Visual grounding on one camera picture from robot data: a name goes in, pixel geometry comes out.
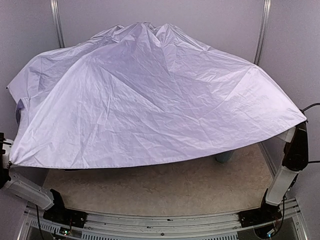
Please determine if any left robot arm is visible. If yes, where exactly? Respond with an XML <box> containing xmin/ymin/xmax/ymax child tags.
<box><xmin>0</xmin><ymin>132</ymin><xmax>67</xmax><ymax>222</ymax></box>

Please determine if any aluminium corner post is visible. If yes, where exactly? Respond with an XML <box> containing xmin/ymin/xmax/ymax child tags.
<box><xmin>50</xmin><ymin>0</ymin><xmax>65</xmax><ymax>48</ymax></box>
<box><xmin>253</xmin><ymin>0</ymin><xmax>272</xmax><ymax>66</ymax></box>

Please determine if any left aluminium corner post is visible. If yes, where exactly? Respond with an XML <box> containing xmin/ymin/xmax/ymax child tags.
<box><xmin>50</xmin><ymin>0</ymin><xmax>65</xmax><ymax>48</ymax></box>

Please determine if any right aluminium corner post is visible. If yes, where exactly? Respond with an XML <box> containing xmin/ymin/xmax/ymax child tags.
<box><xmin>253</xmin><ymin>0</ymin><xmax>272</xmax><ymax>66</ymax></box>

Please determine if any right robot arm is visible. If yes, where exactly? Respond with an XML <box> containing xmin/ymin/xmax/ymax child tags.
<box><xmin>259</xmin><ymin>121</ymin><xmax>309</xmax><ymax>221</ymax></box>

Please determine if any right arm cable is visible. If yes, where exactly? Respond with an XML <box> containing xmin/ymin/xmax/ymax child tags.
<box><xmin>298</xmin><ymin>102</ymin><xmax>320</xmax><ymax>165</ymax></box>

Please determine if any light blue mug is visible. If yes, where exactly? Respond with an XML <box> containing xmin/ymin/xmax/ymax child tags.
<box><xmin>214</xmin><ymin>150</ymin><xmax>234</xmax><ymax>164</ymax></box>

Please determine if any lavender folding umbrella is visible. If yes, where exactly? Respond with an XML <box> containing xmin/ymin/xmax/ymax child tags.
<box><xmin>7</xmin><ymin>23</ymin><xmax>306</xmax><ymax>169</ymax></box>

